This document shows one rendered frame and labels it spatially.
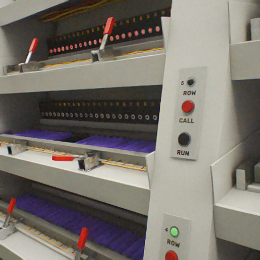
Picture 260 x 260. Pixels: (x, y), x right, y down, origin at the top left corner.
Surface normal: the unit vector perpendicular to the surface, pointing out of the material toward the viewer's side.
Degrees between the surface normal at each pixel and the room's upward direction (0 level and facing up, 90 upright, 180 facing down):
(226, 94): 90
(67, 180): 112
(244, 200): 22
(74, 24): 90
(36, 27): 90
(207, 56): 90
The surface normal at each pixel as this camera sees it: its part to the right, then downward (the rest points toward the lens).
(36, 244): -0.14, -0.96
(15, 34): 0.75, 0.05
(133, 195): -0.65, 0.26
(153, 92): -0.65, -0.11
